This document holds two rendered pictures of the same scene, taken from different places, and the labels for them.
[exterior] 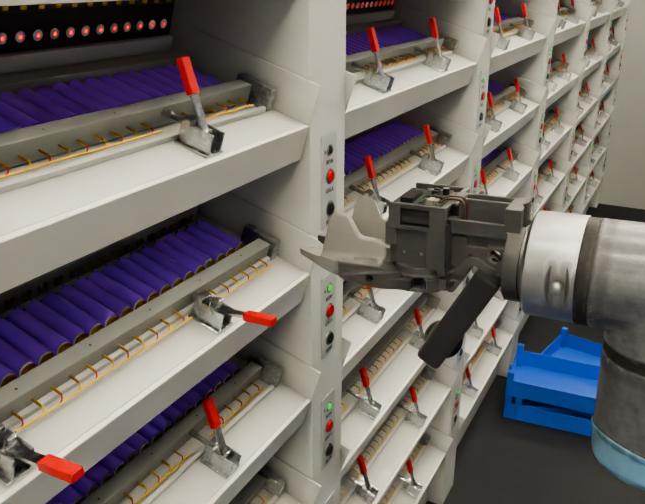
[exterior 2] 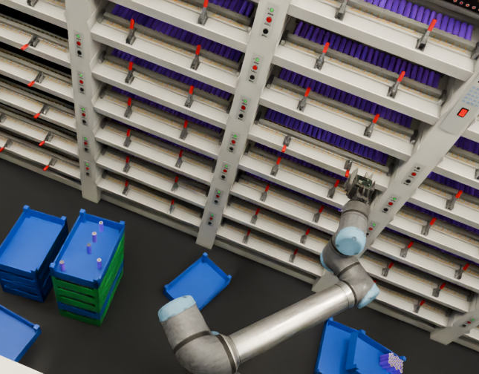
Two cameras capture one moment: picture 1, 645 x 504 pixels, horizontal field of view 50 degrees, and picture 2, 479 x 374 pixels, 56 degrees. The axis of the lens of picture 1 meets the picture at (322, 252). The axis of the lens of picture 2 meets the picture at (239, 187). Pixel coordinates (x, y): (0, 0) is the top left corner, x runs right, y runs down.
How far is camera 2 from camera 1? 1.34 m
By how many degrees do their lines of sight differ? 58
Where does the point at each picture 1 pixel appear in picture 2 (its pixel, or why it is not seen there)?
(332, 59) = (437, 149)
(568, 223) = (356, 206)
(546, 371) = not seen: outside the picture
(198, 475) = (324, 190)
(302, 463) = not seen: hidden behind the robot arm
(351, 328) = (411, 225)
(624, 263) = (345, 217)
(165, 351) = (330, 159)
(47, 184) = (325, 112)
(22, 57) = not seen: hidden behind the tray
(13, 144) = (327, 102)
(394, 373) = (431, 263)
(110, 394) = (311, 152)
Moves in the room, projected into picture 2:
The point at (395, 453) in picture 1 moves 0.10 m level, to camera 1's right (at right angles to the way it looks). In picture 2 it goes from (411, 284) to (419, 303)
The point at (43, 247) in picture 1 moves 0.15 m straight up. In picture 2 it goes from (310, 120) to (324, 89)
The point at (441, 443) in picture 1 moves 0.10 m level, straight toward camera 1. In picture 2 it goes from (449, 322) to (431, 320)
